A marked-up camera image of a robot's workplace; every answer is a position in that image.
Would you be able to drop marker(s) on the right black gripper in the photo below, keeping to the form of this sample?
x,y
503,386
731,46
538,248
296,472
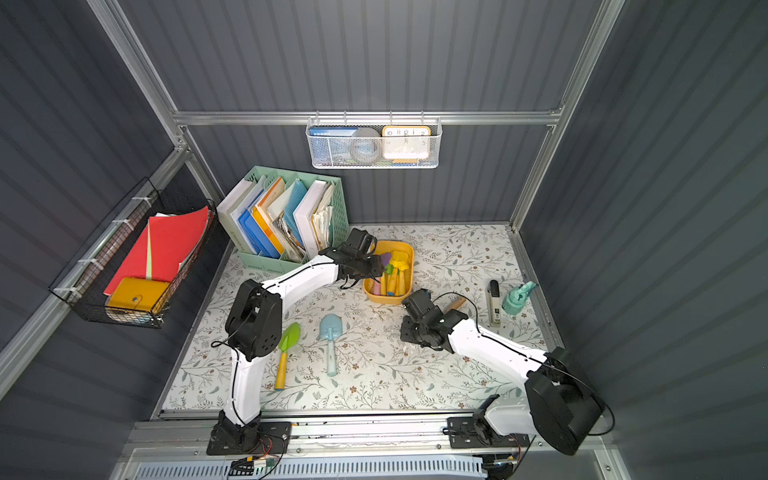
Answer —
x,y
411,330

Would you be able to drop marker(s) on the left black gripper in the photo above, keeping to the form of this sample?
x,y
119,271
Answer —
x,y
372,266

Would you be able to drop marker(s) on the purple shovel pink handle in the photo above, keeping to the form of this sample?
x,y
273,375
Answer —
x,y
380,285

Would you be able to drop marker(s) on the lime shovel yellow handle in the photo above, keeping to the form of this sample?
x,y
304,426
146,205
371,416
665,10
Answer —
x,y
390,279

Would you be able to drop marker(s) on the yellow plastic storage box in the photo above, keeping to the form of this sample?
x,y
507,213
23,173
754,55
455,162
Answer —
x,y
385,246

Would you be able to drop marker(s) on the light blue shovel mint handle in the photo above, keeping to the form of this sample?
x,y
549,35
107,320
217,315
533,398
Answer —
x,y
330,329

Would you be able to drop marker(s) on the green shovel yellow handle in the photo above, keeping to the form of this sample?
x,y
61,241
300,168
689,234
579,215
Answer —
x,y
289,339

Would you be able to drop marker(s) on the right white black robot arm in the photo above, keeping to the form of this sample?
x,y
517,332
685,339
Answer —
x,y
559,404

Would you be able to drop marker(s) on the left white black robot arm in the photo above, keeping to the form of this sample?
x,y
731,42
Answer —
x,y
254,325

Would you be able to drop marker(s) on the green file organizer box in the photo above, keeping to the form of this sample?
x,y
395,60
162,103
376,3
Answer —
x,y
273,211

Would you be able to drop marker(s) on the blue box in basket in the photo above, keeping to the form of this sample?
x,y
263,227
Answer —
x,y
330,145

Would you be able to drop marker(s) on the white books in organizer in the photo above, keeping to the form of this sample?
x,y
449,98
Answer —
x,y
303,216

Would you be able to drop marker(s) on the black marker pen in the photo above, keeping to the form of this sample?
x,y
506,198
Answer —
x,y
494,303

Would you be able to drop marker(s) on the teal spray bottle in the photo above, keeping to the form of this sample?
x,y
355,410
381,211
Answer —
x,y
516,300

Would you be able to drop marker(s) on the blue folders in organizer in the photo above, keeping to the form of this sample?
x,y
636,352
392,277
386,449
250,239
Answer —
x,y
256,237

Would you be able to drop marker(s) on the grey tape roll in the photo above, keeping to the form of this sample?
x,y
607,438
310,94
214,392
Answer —
x,y
365,145

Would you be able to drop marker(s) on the white orange alarm clock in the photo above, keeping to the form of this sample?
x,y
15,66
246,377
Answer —
x,y
406,144

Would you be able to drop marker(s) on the red folder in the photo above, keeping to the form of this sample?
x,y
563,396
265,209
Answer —
x,y
163,247

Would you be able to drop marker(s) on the yellow wallet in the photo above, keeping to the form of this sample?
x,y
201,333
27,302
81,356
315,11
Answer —
x,y
138,294

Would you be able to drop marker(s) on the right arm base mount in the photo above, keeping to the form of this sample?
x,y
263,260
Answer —
x,y
465,432

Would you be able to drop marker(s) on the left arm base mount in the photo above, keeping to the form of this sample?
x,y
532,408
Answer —
x,y
255,439

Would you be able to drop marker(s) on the black wire side basket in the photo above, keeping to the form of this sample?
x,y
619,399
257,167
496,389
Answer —
x,y
81,284

